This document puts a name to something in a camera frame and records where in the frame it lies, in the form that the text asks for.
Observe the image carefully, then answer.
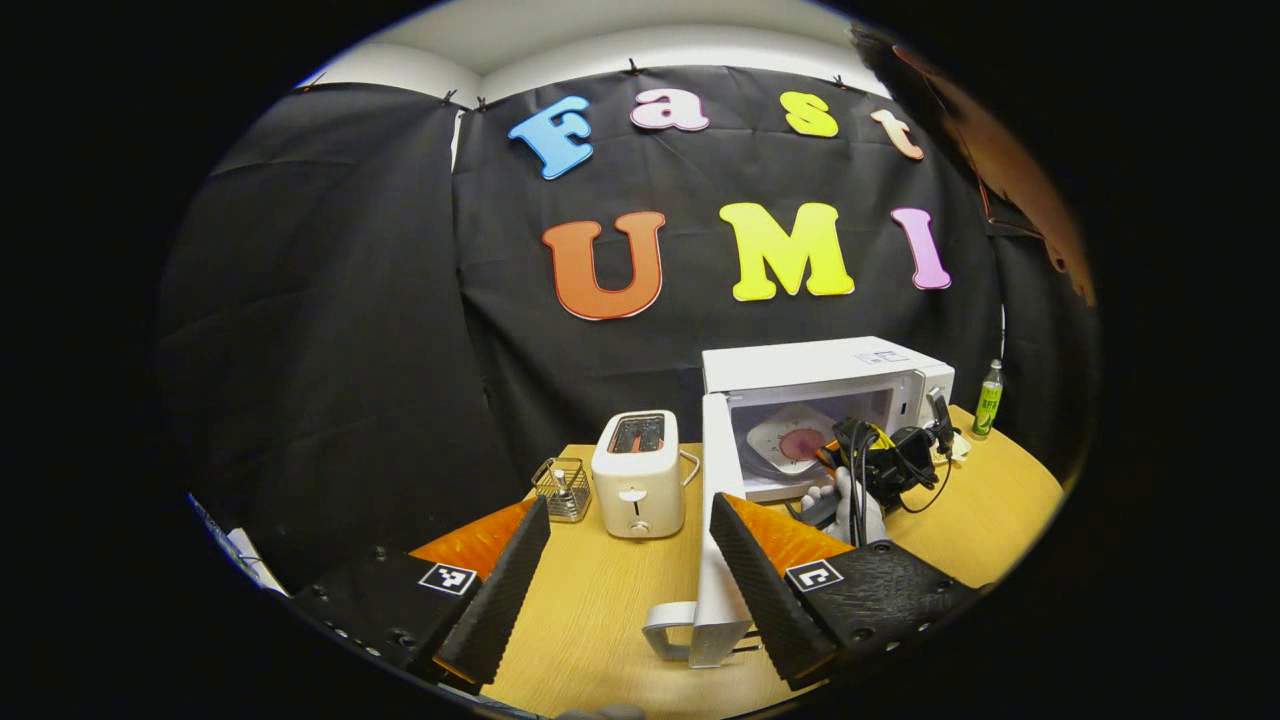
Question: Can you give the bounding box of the small wire basket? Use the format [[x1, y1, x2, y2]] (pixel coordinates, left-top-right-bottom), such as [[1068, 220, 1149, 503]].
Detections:
[[530, 457, 593, 524]]

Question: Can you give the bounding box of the black backdrop cloth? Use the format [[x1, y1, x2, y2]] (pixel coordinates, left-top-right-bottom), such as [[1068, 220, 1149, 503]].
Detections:
[[160, 65, 1101, 591]]

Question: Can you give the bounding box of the white toaster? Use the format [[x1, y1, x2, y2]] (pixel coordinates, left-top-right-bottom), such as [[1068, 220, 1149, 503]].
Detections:
[[590, 410, 701, 541]]

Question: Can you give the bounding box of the green drink bottle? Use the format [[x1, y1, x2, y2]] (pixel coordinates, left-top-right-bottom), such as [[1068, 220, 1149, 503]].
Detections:
[[972, 360, 1004, 439]]

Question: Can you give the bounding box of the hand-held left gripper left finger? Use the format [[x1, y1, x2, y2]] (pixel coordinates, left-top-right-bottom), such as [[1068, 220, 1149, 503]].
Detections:
[[285, 495, 553, 691]]

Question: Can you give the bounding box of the white microwave oven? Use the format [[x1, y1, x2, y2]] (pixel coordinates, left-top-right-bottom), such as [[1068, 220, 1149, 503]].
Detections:
[[642, 336, 956, 669]]

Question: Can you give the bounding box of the white square plate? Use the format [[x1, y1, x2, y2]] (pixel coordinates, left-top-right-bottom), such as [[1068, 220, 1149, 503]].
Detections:
[[745, 403, 839, 479]]

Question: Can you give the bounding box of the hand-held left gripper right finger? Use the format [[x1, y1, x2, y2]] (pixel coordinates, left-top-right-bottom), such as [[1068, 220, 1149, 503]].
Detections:
[[708, 492, 986, 693]]

